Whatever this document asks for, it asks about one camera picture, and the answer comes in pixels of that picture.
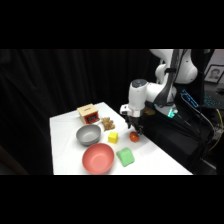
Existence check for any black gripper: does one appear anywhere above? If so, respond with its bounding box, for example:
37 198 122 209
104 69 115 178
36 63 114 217
125 113 145 136

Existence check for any red ball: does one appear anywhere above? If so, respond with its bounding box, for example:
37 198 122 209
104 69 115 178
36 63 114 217
129 131 141 143

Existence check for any grey bowl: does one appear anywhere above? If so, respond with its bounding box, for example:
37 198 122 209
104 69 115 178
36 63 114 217
75 124 102 147

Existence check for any pink bowl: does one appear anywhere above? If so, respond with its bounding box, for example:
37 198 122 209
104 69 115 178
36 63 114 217
81 143 116 175

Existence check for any yellow block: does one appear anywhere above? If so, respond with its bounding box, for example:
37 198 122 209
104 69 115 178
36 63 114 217
107 131 120 145

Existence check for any tiger plush toy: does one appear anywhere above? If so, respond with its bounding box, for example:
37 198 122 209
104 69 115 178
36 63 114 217
100 116 116 132

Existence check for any green sponge block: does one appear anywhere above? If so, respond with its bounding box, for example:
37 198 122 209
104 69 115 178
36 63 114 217
115 146 136 168

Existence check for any black robot stand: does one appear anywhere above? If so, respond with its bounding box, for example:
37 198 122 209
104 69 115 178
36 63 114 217
124 103 214 176

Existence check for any green status light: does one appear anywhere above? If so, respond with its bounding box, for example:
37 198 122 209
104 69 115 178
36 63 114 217
166 107 177 120

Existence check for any wooden box with red front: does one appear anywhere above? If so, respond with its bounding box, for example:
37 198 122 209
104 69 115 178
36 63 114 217
76 103 101 126

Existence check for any blue lit device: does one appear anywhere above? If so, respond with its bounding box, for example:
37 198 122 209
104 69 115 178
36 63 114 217
180 88 201 110

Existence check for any teal lit keyboard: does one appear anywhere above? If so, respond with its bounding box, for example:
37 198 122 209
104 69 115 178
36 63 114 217
202 94 224 110

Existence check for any framed picture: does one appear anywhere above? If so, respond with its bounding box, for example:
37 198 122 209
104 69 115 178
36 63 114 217
203 64 224 84

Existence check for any black curtain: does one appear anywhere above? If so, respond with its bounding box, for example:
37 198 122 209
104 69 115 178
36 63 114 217
0 49 161 176

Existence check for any tan wrist camera mount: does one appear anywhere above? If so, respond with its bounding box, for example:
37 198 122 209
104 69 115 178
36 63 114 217
144 107 157 117

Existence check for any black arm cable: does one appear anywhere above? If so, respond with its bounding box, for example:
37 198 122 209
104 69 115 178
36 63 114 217
155 49 184 105

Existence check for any yellow cable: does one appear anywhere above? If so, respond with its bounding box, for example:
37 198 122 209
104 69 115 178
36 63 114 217
207 108 224 152

